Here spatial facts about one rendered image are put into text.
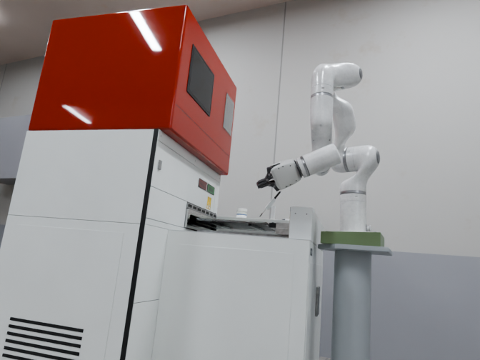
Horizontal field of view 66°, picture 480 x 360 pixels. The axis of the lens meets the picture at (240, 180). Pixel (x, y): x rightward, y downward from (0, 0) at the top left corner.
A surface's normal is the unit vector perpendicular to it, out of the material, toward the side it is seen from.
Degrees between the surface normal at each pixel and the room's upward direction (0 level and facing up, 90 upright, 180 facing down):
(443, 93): 90
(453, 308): 90
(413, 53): 90
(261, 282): 90
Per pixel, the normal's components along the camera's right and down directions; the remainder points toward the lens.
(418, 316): -0.41, -0.23
